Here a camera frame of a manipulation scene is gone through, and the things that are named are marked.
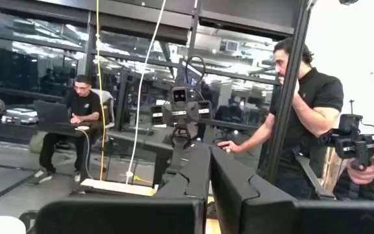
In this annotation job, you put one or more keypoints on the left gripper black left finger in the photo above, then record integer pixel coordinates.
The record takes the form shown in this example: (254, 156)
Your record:
(193, 175)

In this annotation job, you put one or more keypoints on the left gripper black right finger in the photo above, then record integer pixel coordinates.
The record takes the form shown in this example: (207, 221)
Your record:
(239, 201)

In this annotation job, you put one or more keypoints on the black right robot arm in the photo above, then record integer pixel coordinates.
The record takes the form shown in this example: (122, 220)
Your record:
(178, 152)

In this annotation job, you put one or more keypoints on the dark office desk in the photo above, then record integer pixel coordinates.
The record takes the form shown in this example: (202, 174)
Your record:
(135, 138)

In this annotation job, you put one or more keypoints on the yellow plug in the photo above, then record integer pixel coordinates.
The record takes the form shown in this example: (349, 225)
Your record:
(140, 179)

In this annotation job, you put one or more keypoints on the grey office chair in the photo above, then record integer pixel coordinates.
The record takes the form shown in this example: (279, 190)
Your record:
(108, 104)

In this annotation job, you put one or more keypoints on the wooden crate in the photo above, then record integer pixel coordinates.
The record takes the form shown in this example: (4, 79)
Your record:
(331, 172)

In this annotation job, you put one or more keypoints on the white computer mouse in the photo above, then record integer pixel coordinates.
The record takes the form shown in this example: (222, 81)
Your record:
(83, 128)

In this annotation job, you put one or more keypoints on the seated person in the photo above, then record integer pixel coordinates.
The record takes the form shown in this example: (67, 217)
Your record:
(83, 104)

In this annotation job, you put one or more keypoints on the person's hand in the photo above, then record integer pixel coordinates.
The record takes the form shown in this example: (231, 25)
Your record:
(365, 177)

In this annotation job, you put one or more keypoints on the dark open laptop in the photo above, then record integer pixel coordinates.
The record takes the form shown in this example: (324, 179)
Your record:
(50, 112)

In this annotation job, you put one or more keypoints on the standing person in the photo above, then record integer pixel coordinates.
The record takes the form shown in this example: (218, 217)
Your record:
(317, 94)

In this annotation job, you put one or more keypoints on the green bag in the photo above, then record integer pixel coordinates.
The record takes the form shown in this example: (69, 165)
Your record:
(37, 143)

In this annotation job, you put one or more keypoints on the clear plastic package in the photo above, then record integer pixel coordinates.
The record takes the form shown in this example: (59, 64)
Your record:
(21, 117)

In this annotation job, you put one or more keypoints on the dark work desk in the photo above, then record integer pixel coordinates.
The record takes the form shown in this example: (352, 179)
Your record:
(11, 128)

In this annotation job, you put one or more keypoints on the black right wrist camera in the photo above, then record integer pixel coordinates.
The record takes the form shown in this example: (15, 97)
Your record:
(179, 95)

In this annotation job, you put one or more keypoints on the black diagonal frame brace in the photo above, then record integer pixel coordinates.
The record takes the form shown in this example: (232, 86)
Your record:
(313, 177)

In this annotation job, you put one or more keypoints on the black frame post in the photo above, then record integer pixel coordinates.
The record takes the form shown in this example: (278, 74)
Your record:
(291, 81)

